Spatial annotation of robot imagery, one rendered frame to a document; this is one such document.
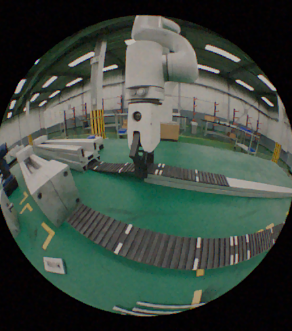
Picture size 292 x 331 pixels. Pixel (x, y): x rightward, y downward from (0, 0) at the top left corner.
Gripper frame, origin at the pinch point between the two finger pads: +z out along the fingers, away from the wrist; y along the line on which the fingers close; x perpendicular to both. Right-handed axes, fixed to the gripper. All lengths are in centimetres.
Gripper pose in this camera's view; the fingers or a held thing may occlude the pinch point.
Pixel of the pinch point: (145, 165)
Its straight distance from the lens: 28.1
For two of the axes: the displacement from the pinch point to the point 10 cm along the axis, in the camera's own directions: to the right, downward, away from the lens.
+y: 3.1, -4.6, 8.3
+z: 0.0, 8.7, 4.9
